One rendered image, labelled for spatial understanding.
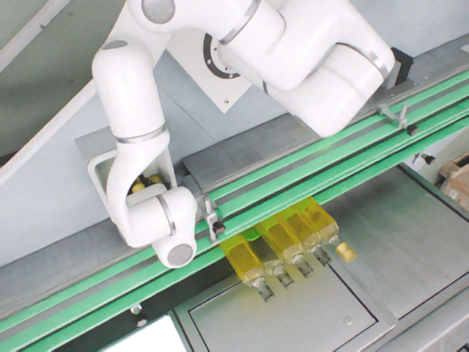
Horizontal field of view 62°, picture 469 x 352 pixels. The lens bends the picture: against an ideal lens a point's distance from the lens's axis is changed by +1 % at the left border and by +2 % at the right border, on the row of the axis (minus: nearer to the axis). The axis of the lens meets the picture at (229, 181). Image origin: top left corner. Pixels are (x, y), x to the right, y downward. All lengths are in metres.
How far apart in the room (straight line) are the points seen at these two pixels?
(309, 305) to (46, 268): 0.67
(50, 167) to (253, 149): 0.49
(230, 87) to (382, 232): 0.69
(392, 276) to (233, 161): 0.57
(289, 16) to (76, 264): 0.74
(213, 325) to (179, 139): 0.49
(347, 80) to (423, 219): 0.83
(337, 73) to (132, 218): 0.40
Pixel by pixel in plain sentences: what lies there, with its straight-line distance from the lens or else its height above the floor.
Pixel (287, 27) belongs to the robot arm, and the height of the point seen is 1.06.
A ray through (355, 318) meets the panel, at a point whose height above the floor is 1.25.
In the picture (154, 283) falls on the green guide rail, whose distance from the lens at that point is 1.05.
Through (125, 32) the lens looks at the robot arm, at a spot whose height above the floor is 0.88.
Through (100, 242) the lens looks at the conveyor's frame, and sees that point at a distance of 1.05.
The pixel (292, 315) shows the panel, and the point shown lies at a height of 1.16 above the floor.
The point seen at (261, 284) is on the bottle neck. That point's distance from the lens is 0.96.
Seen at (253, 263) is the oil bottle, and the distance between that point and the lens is 0.98.
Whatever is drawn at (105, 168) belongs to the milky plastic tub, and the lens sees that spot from 0.94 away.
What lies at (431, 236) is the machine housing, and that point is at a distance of 1.35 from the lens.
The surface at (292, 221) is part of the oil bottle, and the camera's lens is 1.05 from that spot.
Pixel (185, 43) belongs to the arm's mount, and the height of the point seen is 0.83.
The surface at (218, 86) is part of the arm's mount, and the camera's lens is 0.86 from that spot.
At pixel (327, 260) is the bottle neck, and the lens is 1.01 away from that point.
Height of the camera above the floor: 1.47
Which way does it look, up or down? 37 degrees down
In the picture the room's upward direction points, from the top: 141 degrees clockwise
